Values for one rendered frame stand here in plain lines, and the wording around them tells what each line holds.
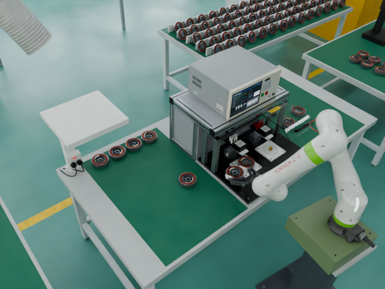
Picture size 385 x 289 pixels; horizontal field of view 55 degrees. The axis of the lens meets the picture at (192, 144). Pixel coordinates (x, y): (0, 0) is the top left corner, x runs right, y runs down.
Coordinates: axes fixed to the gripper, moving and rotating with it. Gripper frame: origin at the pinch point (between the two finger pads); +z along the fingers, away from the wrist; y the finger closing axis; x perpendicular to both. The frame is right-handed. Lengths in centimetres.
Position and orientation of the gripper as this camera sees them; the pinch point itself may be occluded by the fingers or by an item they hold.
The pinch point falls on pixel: (234, 172)
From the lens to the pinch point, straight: 229.0
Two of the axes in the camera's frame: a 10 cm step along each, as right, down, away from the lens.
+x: 2.2, 8.9, 4.1
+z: -5.7, -2.2, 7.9
